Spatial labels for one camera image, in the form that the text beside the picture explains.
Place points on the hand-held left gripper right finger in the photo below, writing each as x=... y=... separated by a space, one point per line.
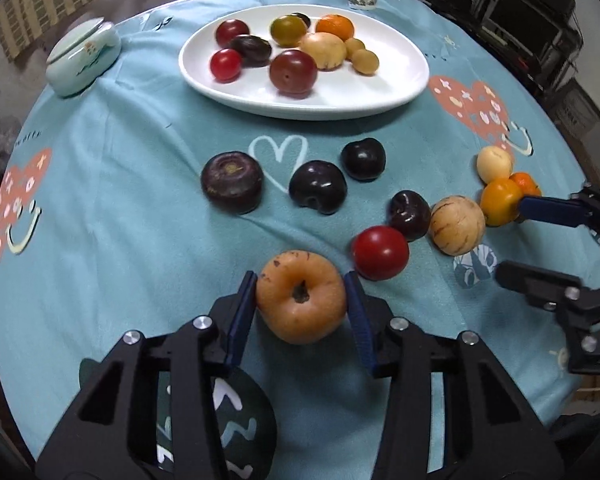
x=357 y=315

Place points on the blue printed tablecloth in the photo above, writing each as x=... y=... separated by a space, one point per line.
x=130 y=160

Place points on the printed cardboard box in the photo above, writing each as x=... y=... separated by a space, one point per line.
x=580 y=110

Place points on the white oval plate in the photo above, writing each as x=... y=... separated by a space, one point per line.
x=330 y=95

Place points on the small red cherry tomato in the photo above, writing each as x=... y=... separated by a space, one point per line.
x=225 y=64

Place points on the large dark purple passion fruit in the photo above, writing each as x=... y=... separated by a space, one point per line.
x=232 y=182

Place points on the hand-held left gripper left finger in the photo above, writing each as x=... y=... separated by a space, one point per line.
x=242 y=310

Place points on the small mandarin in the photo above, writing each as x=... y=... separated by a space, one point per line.
x=527 y=182

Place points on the olive green tomato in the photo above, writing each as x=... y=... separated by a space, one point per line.
x=286 y=30

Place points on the red plum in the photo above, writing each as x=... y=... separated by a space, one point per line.
x=293 y=71
x=232 y=31

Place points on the pale green ceramic lidded jar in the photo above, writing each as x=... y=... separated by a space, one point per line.
x=80 y=60

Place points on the striped beige pepino melon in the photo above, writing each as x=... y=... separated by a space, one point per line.
x=456 y=225

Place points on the tan round melon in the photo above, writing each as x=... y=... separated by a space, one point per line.
x=301 y=305

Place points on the tan longan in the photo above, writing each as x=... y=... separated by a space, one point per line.
x=365 y=61
x=354 y=46

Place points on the large orange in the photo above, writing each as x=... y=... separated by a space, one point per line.
x=335 y=25

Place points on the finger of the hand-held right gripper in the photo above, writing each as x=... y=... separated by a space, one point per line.
x=550 y=211
x=530 y=285

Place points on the checked beige curtain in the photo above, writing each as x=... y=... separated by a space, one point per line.
x=55 y=5

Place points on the yellow orange tomato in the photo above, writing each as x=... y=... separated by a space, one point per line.
x=500 y=202

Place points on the black equipment shelf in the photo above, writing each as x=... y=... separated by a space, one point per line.
x=510 y=15

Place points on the clear plastic bag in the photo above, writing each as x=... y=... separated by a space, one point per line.
x=0 y=145

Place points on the small dark purple passion fruit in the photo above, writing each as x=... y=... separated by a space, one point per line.
x=251 y=50

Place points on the small cream round fruit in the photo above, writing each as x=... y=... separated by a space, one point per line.
x=494 y=163

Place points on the dark glossy plum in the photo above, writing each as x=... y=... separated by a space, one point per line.
x=363 y=158
x=302 y=17
x=410 y=214
x=317 y=186

